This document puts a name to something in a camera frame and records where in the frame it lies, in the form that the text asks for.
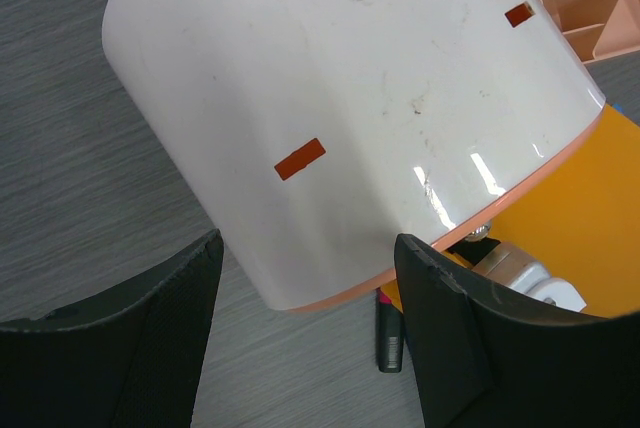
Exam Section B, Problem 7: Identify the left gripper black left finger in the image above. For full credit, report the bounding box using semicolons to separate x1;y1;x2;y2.
1;230;224;427

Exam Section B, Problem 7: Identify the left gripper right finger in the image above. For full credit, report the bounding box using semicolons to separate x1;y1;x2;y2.
394;234;639;427

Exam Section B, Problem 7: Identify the orange folder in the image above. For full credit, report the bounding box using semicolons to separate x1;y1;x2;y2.
384;102;640;322

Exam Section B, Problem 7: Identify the white arched drawer cabinet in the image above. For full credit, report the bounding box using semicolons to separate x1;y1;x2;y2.
102;0;605;311

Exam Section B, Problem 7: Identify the black binder clip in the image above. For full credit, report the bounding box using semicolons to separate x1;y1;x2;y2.
375;289;404;374

